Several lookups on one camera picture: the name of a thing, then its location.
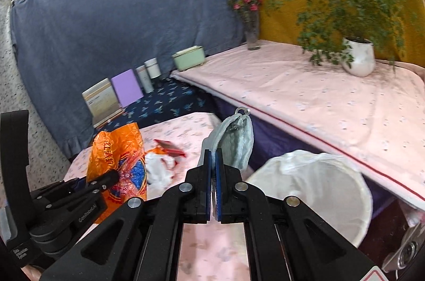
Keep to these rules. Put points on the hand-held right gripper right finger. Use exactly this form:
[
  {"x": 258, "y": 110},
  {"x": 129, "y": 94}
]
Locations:
[{"x": 217, "y": 188}]

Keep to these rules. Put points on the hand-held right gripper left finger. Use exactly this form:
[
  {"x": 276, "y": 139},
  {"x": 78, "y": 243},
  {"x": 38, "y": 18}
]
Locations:
[{"x": 209, "y": 188}]

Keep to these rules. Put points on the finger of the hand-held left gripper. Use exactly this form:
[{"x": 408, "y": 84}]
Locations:
[
  {"x": 59, "y": 188},
  {"x": 106, "y": 178}
]

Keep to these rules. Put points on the orange printed snack bag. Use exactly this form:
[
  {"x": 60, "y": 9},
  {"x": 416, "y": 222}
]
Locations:
[{"x": 113, "y": 148}]

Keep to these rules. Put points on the light blue face mask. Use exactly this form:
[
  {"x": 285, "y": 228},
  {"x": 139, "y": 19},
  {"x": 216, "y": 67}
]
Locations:
[{"x": 235, "y": 141}]

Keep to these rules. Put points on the white tissue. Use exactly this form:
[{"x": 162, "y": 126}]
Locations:
[{"x": 159, "y": 173}]

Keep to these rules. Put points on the red paper box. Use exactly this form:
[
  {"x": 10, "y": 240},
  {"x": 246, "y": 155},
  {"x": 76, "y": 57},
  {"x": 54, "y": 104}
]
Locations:
[{"x": 169, "y": 147}]

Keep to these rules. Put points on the white waste bin with liner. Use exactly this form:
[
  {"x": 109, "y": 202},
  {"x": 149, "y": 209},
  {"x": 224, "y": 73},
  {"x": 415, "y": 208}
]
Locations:
[{"x": 315, "y": 188}]

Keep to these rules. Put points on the small pink floral tablecloth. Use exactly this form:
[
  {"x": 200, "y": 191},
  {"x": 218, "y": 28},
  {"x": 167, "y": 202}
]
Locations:
[{"x": 186, "y": 128}]

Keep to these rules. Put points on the dark purple table skirt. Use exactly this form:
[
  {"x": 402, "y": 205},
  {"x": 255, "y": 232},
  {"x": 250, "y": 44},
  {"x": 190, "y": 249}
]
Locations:
[{"x": 265, "y": 134}]

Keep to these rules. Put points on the purple box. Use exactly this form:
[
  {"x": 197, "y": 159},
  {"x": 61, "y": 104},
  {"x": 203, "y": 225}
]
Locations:
[{"x": 126, "y": 88}]

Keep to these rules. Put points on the dark blue patterned cloth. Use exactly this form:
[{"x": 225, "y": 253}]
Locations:
[{"x": 166, "y": 95}]

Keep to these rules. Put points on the large pink floral tablecloth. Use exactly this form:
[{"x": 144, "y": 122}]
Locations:
[{"x": 315, "y": 108}]

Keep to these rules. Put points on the pale green tissue box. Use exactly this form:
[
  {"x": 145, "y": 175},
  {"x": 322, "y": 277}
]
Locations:
[{"x": 189, "y": 58}]

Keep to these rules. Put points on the glass vase with pink flowers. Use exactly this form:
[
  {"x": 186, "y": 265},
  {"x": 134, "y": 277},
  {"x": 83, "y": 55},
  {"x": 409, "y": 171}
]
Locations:
[{"x": 252, "y": 35}]

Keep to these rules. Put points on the dark wooden cabinet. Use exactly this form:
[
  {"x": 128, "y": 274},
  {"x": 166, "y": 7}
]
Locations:
[{"x": 381, "y": 227}]

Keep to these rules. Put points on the blue-grey hanging blanket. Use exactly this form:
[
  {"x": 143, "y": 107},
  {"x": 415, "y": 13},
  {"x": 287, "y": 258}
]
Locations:
[{"x": 132, "y": 2}]

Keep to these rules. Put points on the green plant in white pot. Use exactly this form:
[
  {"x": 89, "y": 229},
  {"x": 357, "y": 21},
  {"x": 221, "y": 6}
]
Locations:
[{"x": 360, "y": 58}]

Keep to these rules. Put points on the silver projector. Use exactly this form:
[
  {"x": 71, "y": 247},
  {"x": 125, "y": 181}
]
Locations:
[{"x": 405, "y": 251}]

